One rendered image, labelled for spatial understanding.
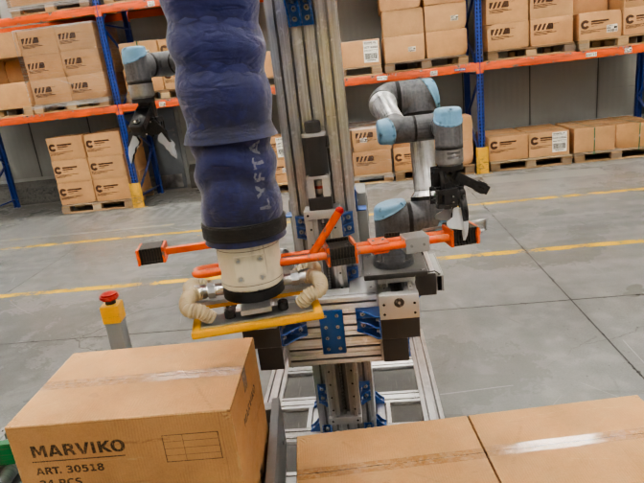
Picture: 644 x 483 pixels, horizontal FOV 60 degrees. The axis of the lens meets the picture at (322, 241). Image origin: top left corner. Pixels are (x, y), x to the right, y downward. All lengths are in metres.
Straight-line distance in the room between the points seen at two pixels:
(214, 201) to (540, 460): 1.24
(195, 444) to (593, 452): 1.19
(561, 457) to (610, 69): 9.17
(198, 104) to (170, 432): 0.83
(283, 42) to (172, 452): 1.38
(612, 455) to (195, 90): 1.58
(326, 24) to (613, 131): 7.65
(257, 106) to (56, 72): 8.30
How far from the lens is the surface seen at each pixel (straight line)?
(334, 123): 2.08
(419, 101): 1.98
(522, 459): 1.92
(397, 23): 8.57
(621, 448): 2.02
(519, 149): 8.97
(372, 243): 1.53
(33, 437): 1.71
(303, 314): 1.44
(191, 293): 1.52
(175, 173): 10.44
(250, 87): 1.36
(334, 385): 2.35
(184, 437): 1.56
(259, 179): 1.39
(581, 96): 10.54
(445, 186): 1.57
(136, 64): 1.85
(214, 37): 1.34
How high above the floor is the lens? 1.74
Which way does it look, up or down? 17 degrees down
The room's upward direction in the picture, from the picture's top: 7 degrees counter-clockwise
